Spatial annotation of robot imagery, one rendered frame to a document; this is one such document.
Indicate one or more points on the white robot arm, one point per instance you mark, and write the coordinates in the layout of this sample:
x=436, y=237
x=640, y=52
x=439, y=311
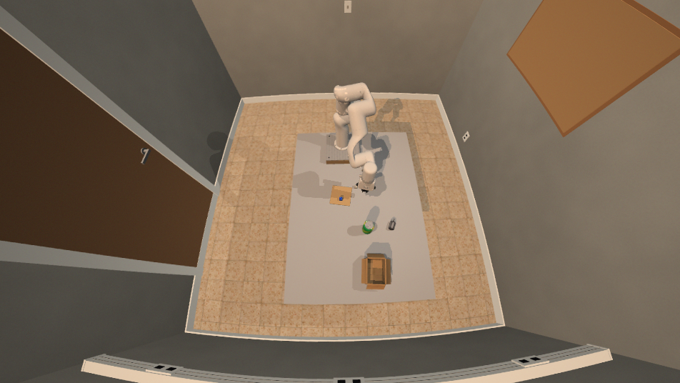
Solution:
x=355, y=113

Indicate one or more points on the green drink can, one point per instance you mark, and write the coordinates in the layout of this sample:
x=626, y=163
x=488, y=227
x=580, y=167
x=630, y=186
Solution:
x=368, y=227

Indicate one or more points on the orange flat square mat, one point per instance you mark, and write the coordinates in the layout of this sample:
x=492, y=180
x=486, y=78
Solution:
x=341, y=191

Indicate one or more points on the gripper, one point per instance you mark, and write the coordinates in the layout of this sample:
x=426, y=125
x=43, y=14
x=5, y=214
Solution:
x=367, y=187

